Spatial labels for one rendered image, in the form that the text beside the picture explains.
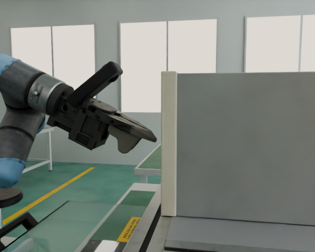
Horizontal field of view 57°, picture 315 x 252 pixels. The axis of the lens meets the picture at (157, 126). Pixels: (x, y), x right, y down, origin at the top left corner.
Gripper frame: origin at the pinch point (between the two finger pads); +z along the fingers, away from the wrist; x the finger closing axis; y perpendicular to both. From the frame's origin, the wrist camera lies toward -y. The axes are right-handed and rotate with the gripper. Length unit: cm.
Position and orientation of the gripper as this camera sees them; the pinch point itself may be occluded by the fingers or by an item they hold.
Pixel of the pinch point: (151, 134)
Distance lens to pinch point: 55.8
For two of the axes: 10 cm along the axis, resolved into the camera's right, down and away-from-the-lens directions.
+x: -1.7, 1.0, -9.8
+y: -4.2, 8.9, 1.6
